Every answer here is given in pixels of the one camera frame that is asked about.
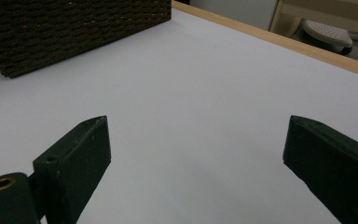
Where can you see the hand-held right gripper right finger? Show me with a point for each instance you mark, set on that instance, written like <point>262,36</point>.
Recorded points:
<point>335,165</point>

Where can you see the brown woven basket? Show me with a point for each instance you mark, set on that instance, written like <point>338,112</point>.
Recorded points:
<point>74,31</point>

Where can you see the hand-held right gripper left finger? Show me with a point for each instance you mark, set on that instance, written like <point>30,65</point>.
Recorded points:
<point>74,161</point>

